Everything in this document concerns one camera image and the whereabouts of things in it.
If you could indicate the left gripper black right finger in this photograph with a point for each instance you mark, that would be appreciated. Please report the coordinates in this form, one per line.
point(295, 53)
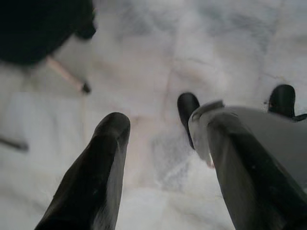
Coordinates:
point(254, 182)

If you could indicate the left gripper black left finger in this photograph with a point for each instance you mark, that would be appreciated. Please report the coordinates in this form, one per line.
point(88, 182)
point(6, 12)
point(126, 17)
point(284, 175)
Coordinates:
point(96, 172)

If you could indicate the black right robot foot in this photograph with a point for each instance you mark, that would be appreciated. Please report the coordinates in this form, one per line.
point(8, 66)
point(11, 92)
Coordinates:
point(281, 98)

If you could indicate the black robot foot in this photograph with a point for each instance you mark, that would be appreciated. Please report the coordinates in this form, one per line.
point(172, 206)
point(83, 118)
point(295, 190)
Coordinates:
point(281, 98)
point(188, 107)

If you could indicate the black left robot foot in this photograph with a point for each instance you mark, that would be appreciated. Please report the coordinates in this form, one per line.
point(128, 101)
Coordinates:
point(188, 107)

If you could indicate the black polo shirt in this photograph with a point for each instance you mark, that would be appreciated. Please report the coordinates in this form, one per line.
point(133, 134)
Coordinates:
point(36, 28)

